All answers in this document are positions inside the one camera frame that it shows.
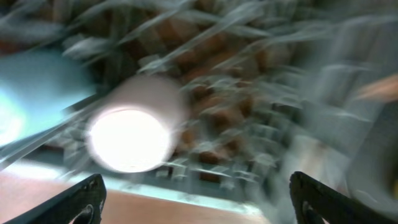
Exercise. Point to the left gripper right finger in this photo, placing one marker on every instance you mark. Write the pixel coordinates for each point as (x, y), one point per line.
(316, 203)

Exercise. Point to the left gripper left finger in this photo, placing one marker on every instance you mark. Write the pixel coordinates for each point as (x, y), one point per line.
(26, 200)

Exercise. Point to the pink cup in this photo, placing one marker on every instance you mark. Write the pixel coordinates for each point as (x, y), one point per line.
(139, 124)

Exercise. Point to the blue cup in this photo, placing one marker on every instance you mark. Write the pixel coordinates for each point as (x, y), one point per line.
(37, 89)

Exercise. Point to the grey dishwasher rack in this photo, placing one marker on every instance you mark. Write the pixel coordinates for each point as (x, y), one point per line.
(273, 87)

